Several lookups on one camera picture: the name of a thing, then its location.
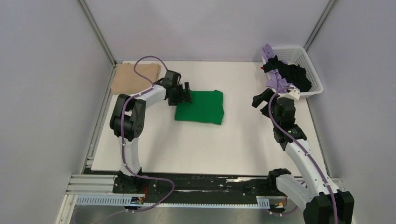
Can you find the black t-shirt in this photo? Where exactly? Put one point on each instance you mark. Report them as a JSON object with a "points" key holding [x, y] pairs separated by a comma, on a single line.
{"points": [[293, 73]]}

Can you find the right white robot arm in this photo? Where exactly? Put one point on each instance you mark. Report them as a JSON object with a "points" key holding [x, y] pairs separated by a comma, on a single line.
{"points": [[320, 199]]}

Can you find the lilac t-shirt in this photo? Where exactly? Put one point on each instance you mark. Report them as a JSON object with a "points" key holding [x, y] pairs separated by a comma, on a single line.
{"points": [[275, 81]]}

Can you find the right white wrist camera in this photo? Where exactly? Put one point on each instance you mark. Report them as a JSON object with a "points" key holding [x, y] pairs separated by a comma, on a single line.
{"points": [[293, 94]]}

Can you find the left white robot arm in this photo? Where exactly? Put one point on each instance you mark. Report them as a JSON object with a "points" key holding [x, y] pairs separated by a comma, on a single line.
{"points": [[127, 122]]}

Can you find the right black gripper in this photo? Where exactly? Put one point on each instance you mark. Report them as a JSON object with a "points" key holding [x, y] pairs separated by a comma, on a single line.
{"points": [[265, 96]]}

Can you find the white plastic basket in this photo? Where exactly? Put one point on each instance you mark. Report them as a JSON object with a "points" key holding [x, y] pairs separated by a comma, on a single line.
{"points": [[298, 56]]}

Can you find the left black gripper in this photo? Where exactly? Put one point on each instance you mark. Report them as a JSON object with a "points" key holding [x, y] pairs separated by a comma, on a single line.
{"points": [[186, 96]]}

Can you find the green t-shirt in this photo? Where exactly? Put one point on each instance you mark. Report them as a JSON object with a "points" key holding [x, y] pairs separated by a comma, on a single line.
{"points": [[206, 107]]}

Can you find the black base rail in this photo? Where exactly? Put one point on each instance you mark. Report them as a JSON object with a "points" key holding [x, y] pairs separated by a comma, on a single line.
{"points": [[206, 189]]}

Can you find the folded beige t-shirt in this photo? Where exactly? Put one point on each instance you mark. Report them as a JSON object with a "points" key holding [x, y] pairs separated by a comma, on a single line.
{"points": [[126, 81]]}

